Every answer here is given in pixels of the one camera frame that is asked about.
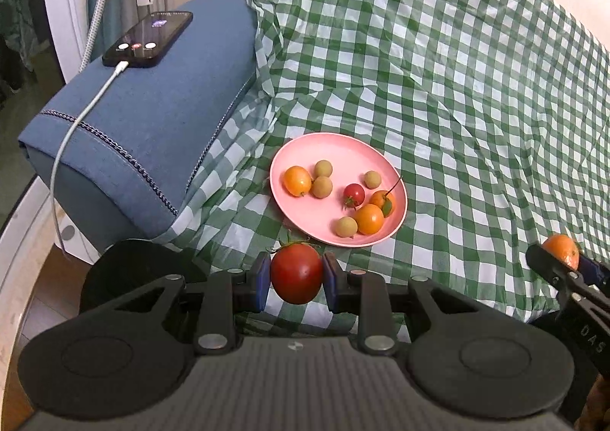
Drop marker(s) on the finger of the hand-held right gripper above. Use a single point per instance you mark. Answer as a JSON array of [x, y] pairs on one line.
[[553, 269], [595, 276]]

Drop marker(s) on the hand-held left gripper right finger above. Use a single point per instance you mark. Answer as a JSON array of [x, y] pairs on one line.
[[330, 283]]

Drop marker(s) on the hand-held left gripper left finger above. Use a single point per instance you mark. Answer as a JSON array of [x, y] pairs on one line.
[[262, 283]]

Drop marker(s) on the orange tangerine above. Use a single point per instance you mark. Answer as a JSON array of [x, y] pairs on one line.
[[560, 247], [369, 219], [298, 179]]

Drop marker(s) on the large red tomato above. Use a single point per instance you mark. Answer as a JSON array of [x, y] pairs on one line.
[[295, 274]]

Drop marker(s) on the yellow-brown longan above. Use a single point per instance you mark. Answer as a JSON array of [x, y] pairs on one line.
[[322, 187], [346, 226], [323, 168], [372, 179]]

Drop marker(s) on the pink round plate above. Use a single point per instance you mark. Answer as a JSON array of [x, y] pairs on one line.
[[333, 150]]

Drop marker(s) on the small red cherry tomato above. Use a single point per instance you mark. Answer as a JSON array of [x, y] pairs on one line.
[[354, 194]]

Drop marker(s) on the tangerine with green leaf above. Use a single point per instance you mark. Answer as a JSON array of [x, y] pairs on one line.
[[379, 199]]

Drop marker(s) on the blue sofa armrest cushion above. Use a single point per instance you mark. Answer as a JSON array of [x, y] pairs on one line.
[[167, 102]]

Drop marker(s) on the green white checkered cloth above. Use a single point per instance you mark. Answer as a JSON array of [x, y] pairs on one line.
[[429, 78]]

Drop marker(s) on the white sofa base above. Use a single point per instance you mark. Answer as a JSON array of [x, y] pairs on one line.
[[28, 207]]

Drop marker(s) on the black smartphone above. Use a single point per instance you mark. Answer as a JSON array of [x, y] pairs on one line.
[[147, 38]]

